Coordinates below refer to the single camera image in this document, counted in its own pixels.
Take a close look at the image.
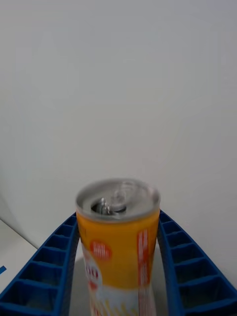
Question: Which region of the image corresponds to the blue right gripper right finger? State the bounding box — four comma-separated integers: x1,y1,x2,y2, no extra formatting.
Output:
157,209,237,316

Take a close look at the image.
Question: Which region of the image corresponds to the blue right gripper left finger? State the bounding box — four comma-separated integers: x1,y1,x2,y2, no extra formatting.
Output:
0,211,81,316

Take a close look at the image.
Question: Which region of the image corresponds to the orange and white drink can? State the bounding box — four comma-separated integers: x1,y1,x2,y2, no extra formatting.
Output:
75,178,161,316

